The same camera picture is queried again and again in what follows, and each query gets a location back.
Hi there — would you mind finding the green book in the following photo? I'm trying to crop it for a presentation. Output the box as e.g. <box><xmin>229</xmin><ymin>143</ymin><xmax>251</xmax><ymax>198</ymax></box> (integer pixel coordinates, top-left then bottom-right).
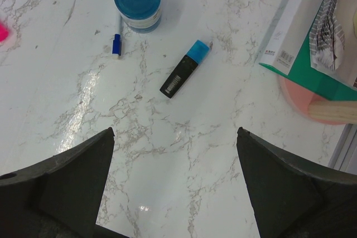
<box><xmin>259</xmin><ymin>0</ymin><xmax>356</xmax><ymax>101</ymax></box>

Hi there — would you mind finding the blue cap black highlighter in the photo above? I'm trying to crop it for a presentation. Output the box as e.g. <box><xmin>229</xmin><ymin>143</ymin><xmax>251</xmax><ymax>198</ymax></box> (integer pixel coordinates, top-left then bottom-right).
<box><xmin>160</xmin><ymin>40</ymin><xmax>210</xmax><ymax>99</ymax></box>

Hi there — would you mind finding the pink two-tier wooden shelf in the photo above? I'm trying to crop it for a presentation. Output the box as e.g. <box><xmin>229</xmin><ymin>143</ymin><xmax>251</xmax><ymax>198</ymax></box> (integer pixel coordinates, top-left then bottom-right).
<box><xmin>279</xmin><ymin>76</ymin><xmax>356</xmax><ymax>125</ymax></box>

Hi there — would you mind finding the blue cap whiteboard marker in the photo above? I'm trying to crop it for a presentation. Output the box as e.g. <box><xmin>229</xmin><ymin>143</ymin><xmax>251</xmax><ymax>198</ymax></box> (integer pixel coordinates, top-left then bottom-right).
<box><xmin>112</xmin><ymin>13</ymin><xmax>123</xmax><ymax>57</ymax></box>

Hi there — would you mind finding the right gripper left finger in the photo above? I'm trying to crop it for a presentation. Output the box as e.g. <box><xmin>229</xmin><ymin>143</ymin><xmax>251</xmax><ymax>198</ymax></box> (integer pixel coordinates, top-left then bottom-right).
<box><xmin>1</xmin><ymin>128</ymin><xmax>115</xmax><ymax>237</ymax></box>

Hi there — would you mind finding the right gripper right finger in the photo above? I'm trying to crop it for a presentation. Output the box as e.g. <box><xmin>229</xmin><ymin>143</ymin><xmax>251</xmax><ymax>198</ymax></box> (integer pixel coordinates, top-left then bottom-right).
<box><xmin>237</xmin><ymin>128</ymin><xmax>356</xmax><ymax>237</ymax></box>

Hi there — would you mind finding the pink cap black highlighter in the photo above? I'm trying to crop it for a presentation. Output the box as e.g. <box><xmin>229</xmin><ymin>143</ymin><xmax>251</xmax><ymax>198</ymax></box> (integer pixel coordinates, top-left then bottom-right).
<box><xmin>0</xmin><ymin>20</ymin><xmax>12</xmax><ymax>43</ymax></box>

